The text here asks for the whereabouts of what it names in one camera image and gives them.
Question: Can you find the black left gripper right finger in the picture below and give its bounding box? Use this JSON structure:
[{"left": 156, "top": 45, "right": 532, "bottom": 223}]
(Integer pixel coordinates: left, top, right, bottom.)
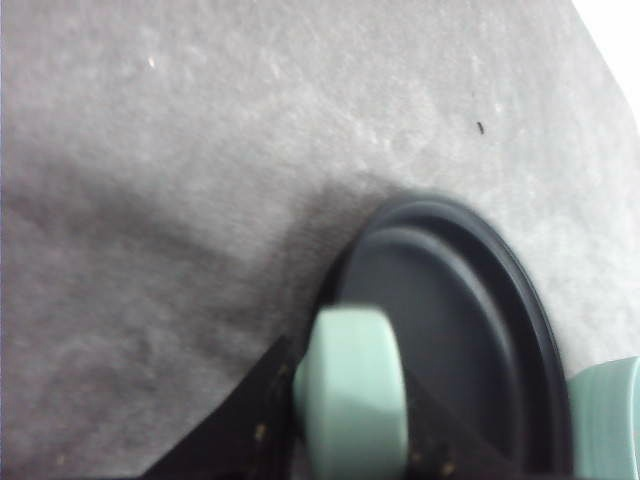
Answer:
[{"left": 404, "top": 374, "right": 525, "bottom": 479}]

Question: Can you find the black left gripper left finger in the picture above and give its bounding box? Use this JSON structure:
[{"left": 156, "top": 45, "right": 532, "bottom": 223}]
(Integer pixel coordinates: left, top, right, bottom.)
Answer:
[{"left": 140, "top": 336, "right": 297, "bottom": 479}]

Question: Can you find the black frying pan green handle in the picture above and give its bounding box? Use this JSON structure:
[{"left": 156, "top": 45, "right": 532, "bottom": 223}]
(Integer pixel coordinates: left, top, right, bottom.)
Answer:
[{"left": 294, "top": 193, "right": 574, "bottom": 479}]

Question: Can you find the teal ceramic bowl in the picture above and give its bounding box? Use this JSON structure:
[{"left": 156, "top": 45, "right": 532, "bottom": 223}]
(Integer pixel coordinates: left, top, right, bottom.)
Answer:
[{"left": 568, "top": 357, "right": 639, "bottom": 479}]

